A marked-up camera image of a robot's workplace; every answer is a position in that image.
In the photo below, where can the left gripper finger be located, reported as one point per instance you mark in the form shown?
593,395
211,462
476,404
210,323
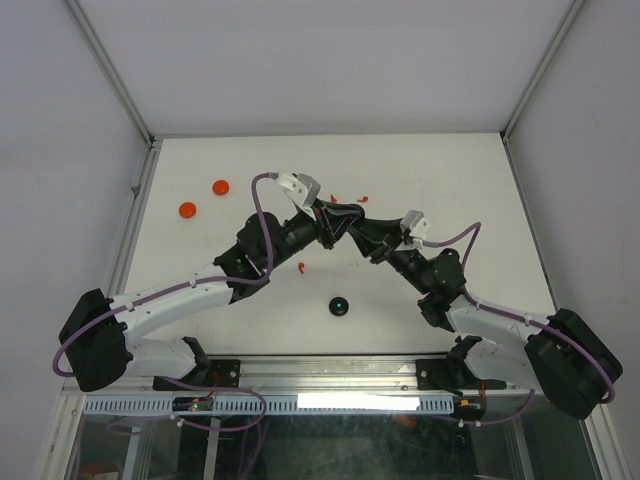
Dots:
338,227
332,210

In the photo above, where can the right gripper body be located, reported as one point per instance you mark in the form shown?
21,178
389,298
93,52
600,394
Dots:
391,245

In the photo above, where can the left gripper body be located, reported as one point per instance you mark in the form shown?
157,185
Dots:
323,227

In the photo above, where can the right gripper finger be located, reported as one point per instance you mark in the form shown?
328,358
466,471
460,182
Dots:
370,244
379,229

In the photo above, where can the black case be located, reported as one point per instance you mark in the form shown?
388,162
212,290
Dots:
338,306

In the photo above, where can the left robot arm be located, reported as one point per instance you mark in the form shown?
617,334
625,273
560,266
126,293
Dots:
106,339

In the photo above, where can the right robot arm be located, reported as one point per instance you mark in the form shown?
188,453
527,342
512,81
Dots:
556,355

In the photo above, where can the red case upper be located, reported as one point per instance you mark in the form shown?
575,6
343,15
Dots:
220,187

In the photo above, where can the red case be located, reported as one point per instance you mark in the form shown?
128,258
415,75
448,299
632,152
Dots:
187,210
220,187

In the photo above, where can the red case lower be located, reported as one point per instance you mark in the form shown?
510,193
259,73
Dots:
187,210

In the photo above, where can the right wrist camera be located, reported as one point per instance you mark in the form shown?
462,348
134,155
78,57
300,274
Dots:
414,227

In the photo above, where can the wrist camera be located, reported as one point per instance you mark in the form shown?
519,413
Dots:
301,189
414,227

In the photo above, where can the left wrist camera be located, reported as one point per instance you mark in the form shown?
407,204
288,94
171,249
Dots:
301,189

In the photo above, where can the aluminium mounting rail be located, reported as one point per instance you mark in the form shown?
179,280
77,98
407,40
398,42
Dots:
289,374

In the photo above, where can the slotted cable duct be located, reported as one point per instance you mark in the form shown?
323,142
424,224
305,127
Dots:
300,404

